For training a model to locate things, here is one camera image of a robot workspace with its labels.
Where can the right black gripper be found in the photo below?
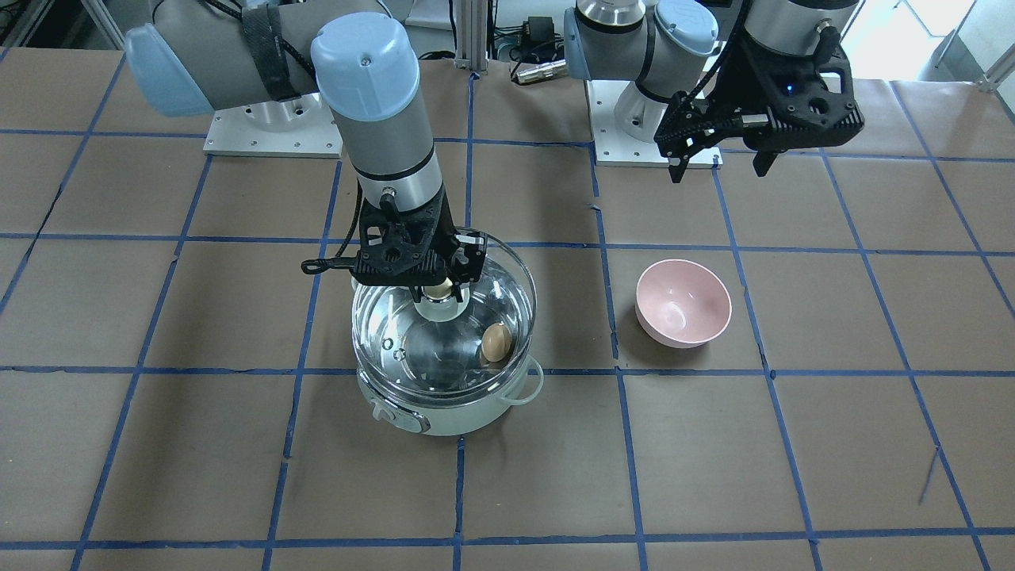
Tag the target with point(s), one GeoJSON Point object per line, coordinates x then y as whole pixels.
{"type": "Point", "coordinates": [471, 255]}

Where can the glass pot lid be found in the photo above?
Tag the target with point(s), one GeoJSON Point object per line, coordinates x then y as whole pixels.
{"type": "Point", "coordinates": [429, 353]}

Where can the aluminium frame post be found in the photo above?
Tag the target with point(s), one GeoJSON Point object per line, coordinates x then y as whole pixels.
{"type": "Point", "coordinates": [471, 22]}

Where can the pale green steel pot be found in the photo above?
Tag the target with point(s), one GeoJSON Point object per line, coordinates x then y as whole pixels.
{"type": "Point", "coordinates": [448, 420]}

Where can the black power adapter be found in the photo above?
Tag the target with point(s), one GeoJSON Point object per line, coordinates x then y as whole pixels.
{"type": "Point", "coordinates": [537, 32]}

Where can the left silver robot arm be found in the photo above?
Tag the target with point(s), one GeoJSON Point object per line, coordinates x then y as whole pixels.
{"type": "Point", "coordinates": [674, 47]}

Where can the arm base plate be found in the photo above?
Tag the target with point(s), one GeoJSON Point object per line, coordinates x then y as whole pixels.
{"type": "Point", "coordinates": [624, 122]}
{"type": "Point", "coordinates": [301, 128]}

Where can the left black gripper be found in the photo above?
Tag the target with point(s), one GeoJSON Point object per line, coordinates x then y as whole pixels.
{"type": "Point", "coordinates": [734, 89]}

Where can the pink bowl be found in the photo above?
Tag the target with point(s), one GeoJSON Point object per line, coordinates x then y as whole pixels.
{"type": "Point", "coordinates": [682, 304]}

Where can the brown egg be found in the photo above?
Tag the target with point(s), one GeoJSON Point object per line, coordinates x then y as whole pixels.
{"type": "Point", "coordinates": [496, 343]}

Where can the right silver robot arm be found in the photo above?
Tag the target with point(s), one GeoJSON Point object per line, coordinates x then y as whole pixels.
{"type": "Point", "coordinates": [200, 56]}

